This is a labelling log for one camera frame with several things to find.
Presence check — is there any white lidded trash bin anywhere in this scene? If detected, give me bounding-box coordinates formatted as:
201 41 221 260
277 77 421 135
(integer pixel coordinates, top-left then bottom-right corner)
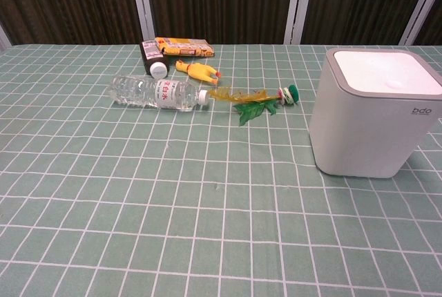
308 47 442 179

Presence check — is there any artificial flower with green leaves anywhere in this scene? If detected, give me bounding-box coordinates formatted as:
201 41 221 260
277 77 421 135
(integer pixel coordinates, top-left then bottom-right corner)
208 84 300 127

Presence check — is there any yellow rubber chicken toy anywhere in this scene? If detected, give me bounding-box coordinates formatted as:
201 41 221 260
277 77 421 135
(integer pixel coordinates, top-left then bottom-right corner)
175 59 222 87

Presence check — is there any clear plastic water bottle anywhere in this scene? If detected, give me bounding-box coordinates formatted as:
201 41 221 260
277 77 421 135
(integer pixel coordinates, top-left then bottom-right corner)
108 74 210 113

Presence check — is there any green checkered tablecloth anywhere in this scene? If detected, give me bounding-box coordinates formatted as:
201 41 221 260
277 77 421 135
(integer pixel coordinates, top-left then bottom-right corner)
0 43 442 297

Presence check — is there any yellow snack package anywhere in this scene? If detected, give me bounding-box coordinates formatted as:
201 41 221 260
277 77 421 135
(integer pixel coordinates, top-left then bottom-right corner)
154 36 214 58

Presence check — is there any dark brown medicine bottle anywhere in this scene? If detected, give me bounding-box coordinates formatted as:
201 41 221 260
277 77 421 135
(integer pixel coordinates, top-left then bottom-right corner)
139 39 170 79

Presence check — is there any dark folding screen with grey frames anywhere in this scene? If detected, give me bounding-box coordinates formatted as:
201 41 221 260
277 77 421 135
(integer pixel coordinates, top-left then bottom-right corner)
0 0 442 52

